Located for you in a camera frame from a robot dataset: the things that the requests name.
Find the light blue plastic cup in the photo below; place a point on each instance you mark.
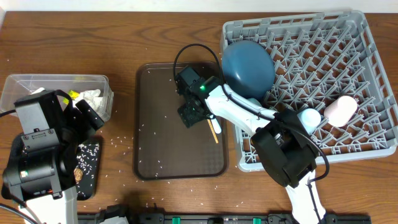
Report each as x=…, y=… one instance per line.
x=310, y=119

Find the white paper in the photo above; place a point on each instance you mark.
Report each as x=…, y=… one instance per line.
x=92, y=97

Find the light blue rice bowl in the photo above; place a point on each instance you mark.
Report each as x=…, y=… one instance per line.
x=254, y=102

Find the clear plastic bin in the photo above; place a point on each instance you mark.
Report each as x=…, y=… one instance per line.
x=18, y=85

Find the pink plastic cup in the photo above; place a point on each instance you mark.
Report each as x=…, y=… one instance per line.
x=340, y=111

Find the brown food scrap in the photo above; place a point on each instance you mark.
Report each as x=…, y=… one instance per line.
x=78, y=174

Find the wooden chopstick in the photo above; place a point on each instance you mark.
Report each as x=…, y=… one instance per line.
x=213, y=131

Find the grey plastic dishwasher rack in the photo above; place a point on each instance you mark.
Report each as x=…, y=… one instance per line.
x=317, y=59

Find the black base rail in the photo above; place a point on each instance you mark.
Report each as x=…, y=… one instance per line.
x=224, y=218

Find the dark blue plate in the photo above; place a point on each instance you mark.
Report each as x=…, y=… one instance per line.
x=248, y=69

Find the yellow green snack wrapper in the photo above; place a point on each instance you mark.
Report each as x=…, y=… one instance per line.
x=73, y=94

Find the brown serving tray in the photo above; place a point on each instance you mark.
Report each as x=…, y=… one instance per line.
x=164, y=148

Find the light blue plastic knife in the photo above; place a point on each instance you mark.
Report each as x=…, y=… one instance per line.
x=215, y=124

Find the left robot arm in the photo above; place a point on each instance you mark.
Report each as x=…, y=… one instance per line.
x=40, y=173

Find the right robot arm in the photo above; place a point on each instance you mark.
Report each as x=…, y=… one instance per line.
x=283, y=145

